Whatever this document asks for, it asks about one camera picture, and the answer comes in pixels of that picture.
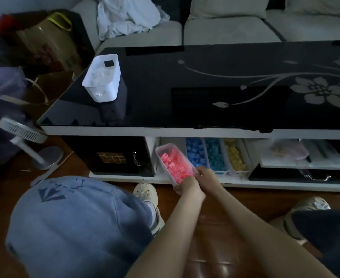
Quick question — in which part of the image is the person's right hand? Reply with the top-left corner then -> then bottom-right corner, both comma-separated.
194,166 -> 224,197

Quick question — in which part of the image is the person's left hand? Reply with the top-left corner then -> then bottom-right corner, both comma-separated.
173,176 -> 206,202

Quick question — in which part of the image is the lavender plastic bag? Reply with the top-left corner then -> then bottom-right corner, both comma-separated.
270,139 -> 309,159

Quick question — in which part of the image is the pile of white blocks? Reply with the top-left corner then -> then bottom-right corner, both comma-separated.
90,66 -> 116,97

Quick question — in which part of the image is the person's right forearm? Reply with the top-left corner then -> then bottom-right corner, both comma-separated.
210,188 -> 337,278

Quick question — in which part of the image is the person's left forearm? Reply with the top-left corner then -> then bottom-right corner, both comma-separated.
125,193 -> 207,278

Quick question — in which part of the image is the person's left shoe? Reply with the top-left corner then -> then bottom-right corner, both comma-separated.
133,183 -> 165,236

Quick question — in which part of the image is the person's shoe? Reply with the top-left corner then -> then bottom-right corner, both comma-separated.
133,183 -> 165,236
270,196 -> 332,245

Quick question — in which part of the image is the person's right shoe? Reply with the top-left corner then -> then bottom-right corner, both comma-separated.
270,196 -> 332,245

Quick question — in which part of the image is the person's left leg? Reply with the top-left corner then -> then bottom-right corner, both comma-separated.
5,176 -> 159,278

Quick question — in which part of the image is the person's leg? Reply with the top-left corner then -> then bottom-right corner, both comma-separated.
291,210 -> 340,278
5,176 -> 159,278

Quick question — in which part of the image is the person's right leg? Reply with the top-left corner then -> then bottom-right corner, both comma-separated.
291,210 -> 340,278

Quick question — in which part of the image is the dark drawer white interior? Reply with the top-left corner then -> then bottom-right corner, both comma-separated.
244,139 -> 340,183

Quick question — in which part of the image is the dark drawer gold pattern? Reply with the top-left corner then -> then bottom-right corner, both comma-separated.
63,136 -> 156,178

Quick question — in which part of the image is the black glass coffee table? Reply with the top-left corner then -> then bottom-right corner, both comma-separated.
36,40 -> 340,141

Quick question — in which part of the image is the grey sofa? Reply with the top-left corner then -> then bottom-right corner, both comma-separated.
71,0 -> 340,55

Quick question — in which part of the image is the dark back cushion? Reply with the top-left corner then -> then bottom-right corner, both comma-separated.
150,0 -> 194,25

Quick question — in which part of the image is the beige back cushion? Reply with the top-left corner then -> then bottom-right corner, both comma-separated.
284,0 -> 340,20
187,0 -> 270,20

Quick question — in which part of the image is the small white fan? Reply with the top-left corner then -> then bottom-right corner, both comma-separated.
0,117 -> 64,171

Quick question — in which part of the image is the crumpled white cloth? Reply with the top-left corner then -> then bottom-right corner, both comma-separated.
96,0 -> 170,41

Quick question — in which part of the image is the glossy brown shopping bag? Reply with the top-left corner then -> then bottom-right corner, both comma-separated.
0,9 -> 95,76

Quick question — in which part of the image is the purple bag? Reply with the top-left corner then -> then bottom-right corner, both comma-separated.
0,65 -> 29,165

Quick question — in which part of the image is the yellow bag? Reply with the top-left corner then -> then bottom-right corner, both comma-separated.
47,12 -> 73,32

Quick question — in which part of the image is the red object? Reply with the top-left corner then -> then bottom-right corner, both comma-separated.
0,14 -> 17,31

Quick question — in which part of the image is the white fan cable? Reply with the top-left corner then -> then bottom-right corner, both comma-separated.
20,152 -> 75,187

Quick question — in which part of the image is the brown paper bag white handle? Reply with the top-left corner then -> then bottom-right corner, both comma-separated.
0,71 -> 75,113

